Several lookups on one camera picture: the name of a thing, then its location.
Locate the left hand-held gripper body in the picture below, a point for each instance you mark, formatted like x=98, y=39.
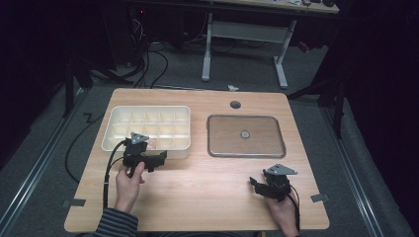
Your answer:
x=135, y=154

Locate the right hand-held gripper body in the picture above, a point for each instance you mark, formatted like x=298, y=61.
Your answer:
x=278, y=184

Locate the white divided storage box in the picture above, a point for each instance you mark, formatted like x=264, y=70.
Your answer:
x=164, y=126

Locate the person's right hand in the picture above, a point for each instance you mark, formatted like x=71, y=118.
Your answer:
x=283, y=215

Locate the person's left hand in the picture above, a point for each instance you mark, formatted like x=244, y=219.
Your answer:
x=128, y=189

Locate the grey tape strip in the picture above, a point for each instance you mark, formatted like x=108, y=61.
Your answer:
x=74, y=203
x=319, y=197

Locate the metal-rimmed brown tray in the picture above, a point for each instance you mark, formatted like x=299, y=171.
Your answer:
x=230, y=144

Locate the small round metal disc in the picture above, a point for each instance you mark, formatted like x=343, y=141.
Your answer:
x=245, y=134

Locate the black metal stand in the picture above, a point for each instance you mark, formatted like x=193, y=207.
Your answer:
x=338, y=108
x=68, y=89

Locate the crumpled white paper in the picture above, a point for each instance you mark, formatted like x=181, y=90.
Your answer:
x=233, y=88

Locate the white-legged wooden desk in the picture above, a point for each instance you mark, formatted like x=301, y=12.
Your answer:
x=250, y=33

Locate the metal floor rail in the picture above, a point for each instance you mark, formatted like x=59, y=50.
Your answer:
x=352, y=171
x=36, y=164

